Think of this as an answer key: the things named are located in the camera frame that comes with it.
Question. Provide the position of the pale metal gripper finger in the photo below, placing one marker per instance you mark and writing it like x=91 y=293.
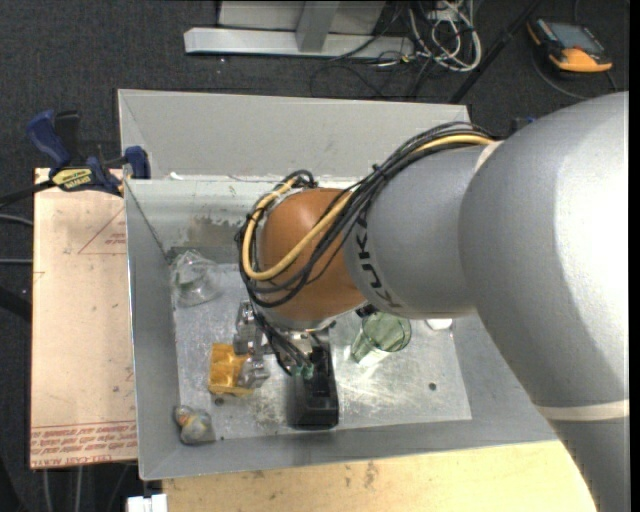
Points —
x=255 y=372
x=245 y=325

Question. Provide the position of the yellow toy block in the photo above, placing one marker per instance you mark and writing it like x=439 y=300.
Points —
x=223 y=370

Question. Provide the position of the clear glass thing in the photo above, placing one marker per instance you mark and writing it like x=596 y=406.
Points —
x=195 y=280

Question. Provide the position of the black box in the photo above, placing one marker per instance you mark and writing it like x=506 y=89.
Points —
x=316 y=407

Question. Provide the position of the grey metal bin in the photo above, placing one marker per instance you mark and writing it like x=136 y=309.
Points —
x=400 y=390

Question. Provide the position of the small white thing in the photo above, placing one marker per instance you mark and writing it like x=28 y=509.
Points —
x=439 y=324

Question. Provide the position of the brown cardboard board, red print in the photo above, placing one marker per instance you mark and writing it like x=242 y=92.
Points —
x=80 y=320

